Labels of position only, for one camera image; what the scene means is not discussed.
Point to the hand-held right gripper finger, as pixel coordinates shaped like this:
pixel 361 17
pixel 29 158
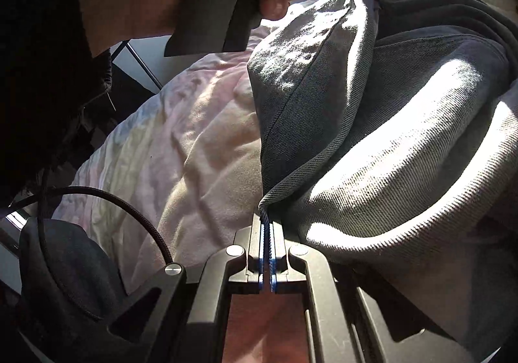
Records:
pixel 274 266
pixel 265 266

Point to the grey twill garment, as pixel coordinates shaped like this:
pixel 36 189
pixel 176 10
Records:
pixel 364 124

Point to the bed with pink sheet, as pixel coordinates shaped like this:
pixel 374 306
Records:
pixel 182 136

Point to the dark cloth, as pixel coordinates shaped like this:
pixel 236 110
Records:
pixel 68 270

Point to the black metal frame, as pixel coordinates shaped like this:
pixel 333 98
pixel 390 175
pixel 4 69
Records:
pixel 139 63

